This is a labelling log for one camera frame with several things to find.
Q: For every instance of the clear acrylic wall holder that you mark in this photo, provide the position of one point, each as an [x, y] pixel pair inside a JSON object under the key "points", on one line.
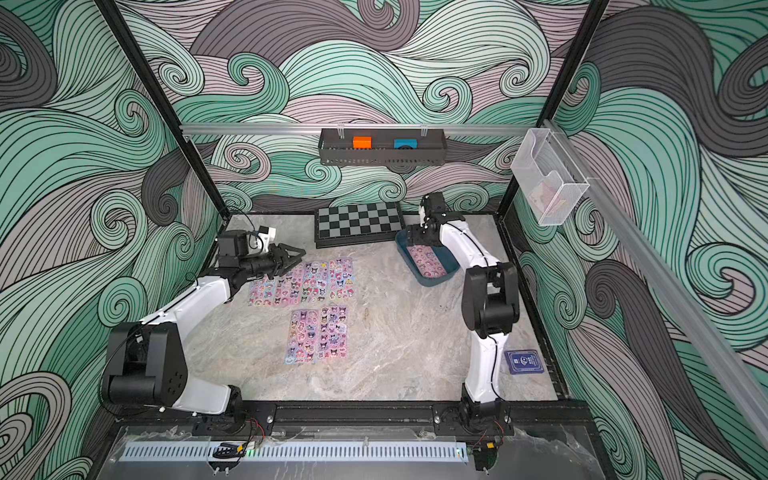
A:
{"points": [[548, 176]]}

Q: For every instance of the orange block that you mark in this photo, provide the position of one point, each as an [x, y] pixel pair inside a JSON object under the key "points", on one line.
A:
{"points": [[362, 142]]}

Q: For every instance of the black grey chessboard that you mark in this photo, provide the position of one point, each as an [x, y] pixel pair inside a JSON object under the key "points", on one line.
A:
{"points": [[357, 224]]}

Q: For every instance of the lilac small sticker sheet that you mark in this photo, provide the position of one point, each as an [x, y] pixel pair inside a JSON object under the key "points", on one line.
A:
{"points": [[315, 281]]}

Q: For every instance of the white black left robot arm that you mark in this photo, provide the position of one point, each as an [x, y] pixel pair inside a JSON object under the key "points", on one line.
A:
{"points": [[146, 363]]}

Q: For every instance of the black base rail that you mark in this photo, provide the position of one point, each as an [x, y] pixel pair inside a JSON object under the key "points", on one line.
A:
{"points": [[443, 418]]}

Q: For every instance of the teal block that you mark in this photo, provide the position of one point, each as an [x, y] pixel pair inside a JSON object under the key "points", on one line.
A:
{"points": [[406, 144]]}

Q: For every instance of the white slotted cable duct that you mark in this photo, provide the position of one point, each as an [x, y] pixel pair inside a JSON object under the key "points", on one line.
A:
{"points": [[300, 451]]}

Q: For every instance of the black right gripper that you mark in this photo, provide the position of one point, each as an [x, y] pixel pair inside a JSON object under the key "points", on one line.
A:
{"points": [[419, 236]]}

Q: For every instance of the teal plastic storage box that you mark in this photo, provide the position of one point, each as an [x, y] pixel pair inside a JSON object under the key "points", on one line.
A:
{"points": [[444, 255]]}

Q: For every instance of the blue card pack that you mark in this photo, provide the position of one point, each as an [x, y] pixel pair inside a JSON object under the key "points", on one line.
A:
{"points": [[523, 362]]}

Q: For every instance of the black wall shelf tray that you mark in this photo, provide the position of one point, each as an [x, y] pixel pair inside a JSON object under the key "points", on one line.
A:
{"points": [[335, 148]]}

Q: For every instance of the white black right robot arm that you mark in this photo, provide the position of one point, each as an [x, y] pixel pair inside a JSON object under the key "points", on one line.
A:
{"points": [[490, 305]]}

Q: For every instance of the aluminium rail back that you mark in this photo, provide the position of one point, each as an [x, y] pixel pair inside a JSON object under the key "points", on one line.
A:
{"points": [[275, 128]]}

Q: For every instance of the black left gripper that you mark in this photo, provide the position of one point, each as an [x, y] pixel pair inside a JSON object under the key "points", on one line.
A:
{"points": [[281, 260]]}

